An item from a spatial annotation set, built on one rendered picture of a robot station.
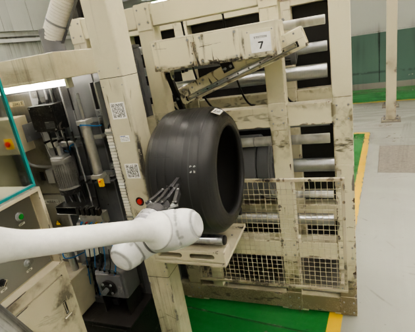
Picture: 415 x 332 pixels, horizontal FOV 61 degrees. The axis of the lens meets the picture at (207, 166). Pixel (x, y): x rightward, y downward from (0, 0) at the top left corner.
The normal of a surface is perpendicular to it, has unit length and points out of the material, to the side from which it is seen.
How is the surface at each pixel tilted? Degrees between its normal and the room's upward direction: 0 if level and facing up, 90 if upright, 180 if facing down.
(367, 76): 90
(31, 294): 90
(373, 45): 90
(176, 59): 90
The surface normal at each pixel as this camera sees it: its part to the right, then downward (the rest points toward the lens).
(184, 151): -0.36, -0.26
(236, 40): -0.33, 0.35
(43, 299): 0.93, -0.03
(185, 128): -0.31, -0.58
